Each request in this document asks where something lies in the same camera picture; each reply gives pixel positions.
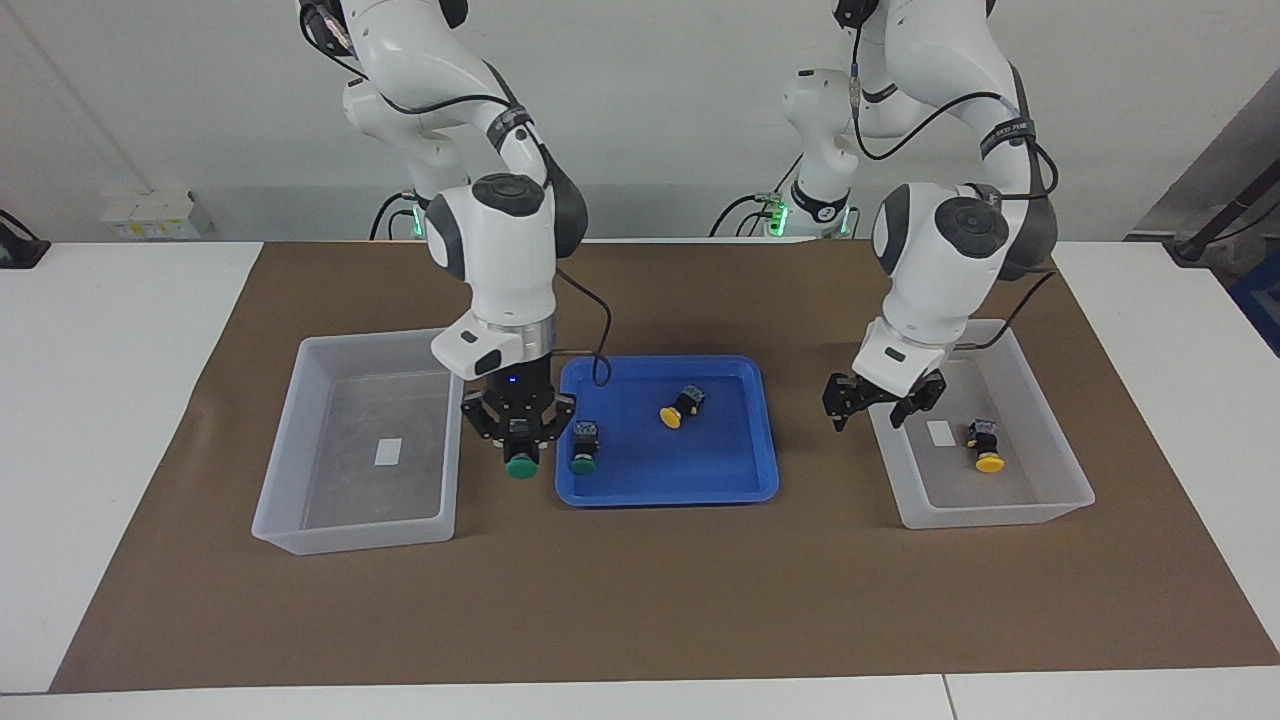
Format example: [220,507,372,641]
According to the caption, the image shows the green push button switch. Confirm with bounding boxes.
[503,420,541,481]
[568,420,602,476]

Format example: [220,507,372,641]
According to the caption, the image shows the yellow push button switch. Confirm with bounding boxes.
[659,384,707,430]
[965,420,1006,473]

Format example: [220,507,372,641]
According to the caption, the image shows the small white boxes stack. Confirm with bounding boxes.
[100,190,216,241]

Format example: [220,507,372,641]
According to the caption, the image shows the translucent white plastic box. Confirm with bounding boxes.
[853,319,1096,531]
[250,327,466,556]

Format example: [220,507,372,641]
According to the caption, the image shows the blue plastic tray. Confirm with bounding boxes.
[555,355,781,509]

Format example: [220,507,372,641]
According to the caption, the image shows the brown table mat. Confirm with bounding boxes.
[48,238,1280,694]

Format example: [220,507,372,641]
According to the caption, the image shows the blue crate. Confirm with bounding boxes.
[1228,250,1280,356]

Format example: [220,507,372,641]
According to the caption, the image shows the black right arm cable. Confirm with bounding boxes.
[300,0,613,388]

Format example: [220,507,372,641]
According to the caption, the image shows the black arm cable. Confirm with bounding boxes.
[300,0,613,388]
[850,0,1061,351]

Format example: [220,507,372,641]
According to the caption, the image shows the black base cables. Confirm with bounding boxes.
[368,190,419,241]
[710,195,776,238]

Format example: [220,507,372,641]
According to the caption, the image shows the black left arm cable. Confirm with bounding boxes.
[850,0,1061,351]

